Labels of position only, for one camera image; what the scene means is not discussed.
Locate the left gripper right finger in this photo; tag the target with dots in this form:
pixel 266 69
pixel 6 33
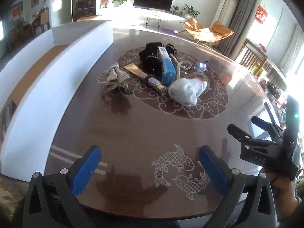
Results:
pixel 259 207

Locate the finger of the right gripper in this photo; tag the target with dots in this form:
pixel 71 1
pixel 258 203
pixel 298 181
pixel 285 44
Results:
pixel 246 140
pixel 271 128

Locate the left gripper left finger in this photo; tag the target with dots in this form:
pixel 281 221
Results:
pixel 51 200

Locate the white knitted glove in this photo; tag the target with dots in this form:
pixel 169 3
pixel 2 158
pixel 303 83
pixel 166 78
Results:
pixel 186 91

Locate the blue white carton box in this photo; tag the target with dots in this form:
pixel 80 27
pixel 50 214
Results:
pixel 168 70

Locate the rhinestone bow hair claw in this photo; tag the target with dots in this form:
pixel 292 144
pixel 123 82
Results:
pixel 113 78

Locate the person's right hand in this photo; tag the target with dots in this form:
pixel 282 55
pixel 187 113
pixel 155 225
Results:
pixel 286 202

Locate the floral cushion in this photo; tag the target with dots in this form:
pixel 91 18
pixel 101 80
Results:
pixel 10 196

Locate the wooden dining chair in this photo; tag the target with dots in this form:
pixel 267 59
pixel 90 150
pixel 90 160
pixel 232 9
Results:
pixel 253 54

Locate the pearl hair claw clip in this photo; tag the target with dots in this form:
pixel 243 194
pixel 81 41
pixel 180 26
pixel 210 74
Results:
pixel 180 65

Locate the orange lounge chair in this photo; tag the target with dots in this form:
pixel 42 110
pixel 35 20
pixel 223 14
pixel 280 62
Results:
pixel 212 34

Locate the white cardboard storage box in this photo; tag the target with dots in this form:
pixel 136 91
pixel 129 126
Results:
pixel 52 81

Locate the black velvet scrunchie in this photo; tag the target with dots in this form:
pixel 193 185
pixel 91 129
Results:
pixel 150 62

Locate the black velvet pouch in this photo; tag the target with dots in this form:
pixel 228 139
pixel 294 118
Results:
pixel 153 47

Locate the gold cosmetic tube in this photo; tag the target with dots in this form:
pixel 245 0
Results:
pixel 148 79

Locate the green potted plant right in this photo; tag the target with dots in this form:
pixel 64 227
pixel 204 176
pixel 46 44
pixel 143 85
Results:
pixel 190 12

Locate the green potted plant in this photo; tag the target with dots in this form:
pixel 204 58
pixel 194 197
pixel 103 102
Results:
pixel 190 12
pixel 118 3

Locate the white tv console table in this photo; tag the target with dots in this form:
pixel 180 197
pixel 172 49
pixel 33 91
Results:
pixel 157 15

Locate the white floor air conditioner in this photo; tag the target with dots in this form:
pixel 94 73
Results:
pixel 225 12

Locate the grey curtain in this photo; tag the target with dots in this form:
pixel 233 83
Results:
pixel 240 24

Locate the green potted plant left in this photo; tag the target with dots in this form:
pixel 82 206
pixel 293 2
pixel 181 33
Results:
pixel 118 3

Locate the red flower pot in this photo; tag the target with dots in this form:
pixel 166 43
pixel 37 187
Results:
pixel 103 3

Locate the red wall decoration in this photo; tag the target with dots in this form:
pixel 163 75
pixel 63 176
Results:
pixel 261 14

